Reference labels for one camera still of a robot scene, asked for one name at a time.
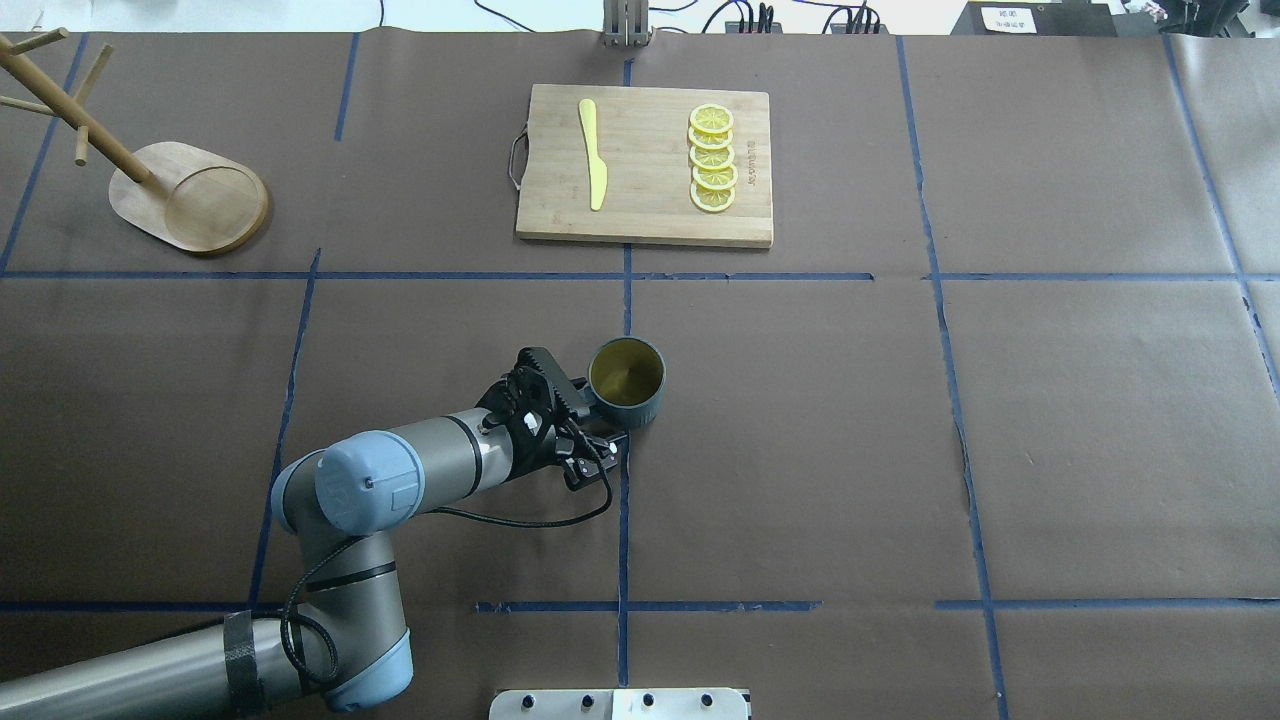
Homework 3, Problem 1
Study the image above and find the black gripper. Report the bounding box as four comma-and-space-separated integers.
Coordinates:
477, 346, 630, 491

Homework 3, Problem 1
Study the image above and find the blue ribbed mug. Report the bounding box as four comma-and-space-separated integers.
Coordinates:
588, 336, 667, 430

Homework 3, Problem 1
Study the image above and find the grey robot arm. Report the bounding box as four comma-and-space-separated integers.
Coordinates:
3, 347, 658, 719

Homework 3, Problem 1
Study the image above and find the wooden cup rack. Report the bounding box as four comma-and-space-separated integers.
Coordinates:
1, 27, 271, 256

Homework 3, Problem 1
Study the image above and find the yellow plastic knife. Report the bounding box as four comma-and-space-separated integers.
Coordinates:
579, 97, 608, 211

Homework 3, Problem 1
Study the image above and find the bamboo cutting board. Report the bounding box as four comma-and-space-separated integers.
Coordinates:
515, 85, 774, 249

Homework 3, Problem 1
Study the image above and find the lemon slice farthest from logo end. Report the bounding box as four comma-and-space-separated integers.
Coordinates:
687, 102, 735, 135

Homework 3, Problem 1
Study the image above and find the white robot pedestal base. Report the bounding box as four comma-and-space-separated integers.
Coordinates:
488, 687, 753, 719

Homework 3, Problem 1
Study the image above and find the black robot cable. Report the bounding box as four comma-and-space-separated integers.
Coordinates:
280, 465, 616, 685

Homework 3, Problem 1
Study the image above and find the aluminium profile post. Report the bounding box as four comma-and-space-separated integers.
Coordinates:
600, 0, 653, 47

